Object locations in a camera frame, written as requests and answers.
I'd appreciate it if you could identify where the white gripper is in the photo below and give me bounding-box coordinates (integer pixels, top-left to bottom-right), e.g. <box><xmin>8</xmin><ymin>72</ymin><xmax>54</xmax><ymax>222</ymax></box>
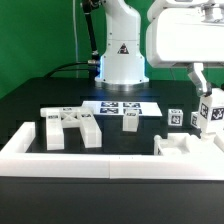
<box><xmin>146</xmin><ymin>0</ymin><xmax>224</xmax><ymax>97</ymax></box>

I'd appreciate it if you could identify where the white chair seat part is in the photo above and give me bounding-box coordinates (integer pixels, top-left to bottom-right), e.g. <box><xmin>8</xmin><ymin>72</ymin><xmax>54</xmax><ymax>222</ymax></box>
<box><xmin>154</xmin><ymin>133</ymin><xmax>224</xmax><ymax>156</ymax></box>

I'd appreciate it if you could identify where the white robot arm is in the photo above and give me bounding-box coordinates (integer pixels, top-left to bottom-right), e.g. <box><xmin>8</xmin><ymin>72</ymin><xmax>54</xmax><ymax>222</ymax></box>
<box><xmin>82</xmin><ymin>0</ymin><xmax>224</xmax><ymax>96</ymax></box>

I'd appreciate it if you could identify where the white tagged cube right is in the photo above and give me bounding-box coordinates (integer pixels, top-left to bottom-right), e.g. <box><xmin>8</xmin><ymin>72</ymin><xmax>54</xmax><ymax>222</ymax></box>
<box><xmin>190</xmin><ymin>112</ymin><xmax>200</xmax><ymax>129</ymax></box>

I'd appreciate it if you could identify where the white tagged cube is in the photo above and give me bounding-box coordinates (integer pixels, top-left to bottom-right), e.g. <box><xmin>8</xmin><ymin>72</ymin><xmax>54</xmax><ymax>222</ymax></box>
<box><xmin>190</xmin><ymin>112</ymin><xmax>200</xmax><ymax>129</ymax></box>
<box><xmin>168</xmin><ymin>109</ymin><xmax>183</xmax><ymax>126</ymax></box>

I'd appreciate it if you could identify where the white tagged cube left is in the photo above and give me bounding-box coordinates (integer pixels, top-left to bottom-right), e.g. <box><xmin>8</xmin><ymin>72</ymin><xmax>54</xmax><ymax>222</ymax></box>
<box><xmin>168</xmin><ymin>109</ymin><xmax>183</xmax><ymax>126</ymax></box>

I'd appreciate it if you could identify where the white marker sheet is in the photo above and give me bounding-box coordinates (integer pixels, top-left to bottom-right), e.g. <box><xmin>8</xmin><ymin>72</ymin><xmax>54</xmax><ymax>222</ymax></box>
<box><xmin>82</xmin><ymin>101</ymin><xmax>162</xmax><ymax>117</ymax></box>

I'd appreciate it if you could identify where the white U-shaped fence frame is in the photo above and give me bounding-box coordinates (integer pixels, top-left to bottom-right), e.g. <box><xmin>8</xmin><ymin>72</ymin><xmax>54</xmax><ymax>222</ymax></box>
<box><xmin>0</xmin><ymin>122</ymin><xmax>224</xmax><ymax>180</ymax></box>

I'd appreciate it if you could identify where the black cable bundle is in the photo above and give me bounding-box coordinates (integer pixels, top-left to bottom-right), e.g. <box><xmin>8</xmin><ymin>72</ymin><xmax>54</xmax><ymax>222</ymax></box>
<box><xmin>43</xmin><ymin>61</ymin><xmax>101</xmax><ymax>80</ymax></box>

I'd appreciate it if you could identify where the white chair back frame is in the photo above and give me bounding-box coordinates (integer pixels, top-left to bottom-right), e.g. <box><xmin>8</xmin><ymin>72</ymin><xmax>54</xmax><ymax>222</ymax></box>
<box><xmin>40</xmin><ymin>107</ymin><xmax>102</xmax><ymax>150</ymax></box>

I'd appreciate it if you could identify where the grey thin cable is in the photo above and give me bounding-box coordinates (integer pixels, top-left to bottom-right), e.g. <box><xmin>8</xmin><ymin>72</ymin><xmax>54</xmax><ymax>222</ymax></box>
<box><xmin>72</xmin><ymin>0</ymin><xmax>81</xmax><ymax>79</ymax></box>

